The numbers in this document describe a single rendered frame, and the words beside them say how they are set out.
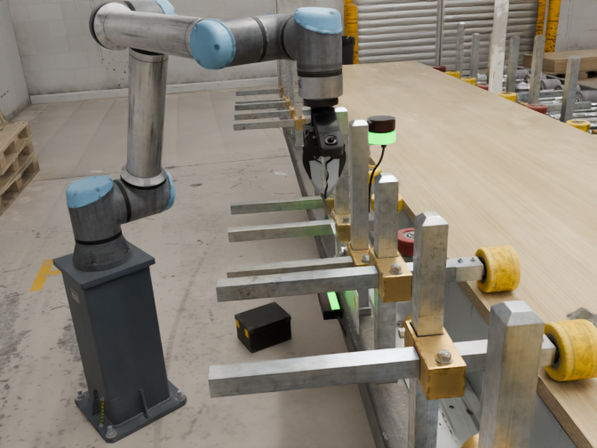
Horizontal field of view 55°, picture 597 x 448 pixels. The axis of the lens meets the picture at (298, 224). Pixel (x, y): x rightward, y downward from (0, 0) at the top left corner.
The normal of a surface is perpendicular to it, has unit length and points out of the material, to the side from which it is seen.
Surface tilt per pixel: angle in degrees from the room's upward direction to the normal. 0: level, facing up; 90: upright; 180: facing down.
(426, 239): 90
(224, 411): 0
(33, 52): 90
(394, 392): 0
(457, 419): 0
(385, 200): 90
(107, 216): 92
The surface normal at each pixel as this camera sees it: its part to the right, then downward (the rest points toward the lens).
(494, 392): -0.99, 0.08
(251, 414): -0.05, -0.92
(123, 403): 0.65, 0.26
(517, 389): 0.09, 0.37
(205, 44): -0.70, 0.30
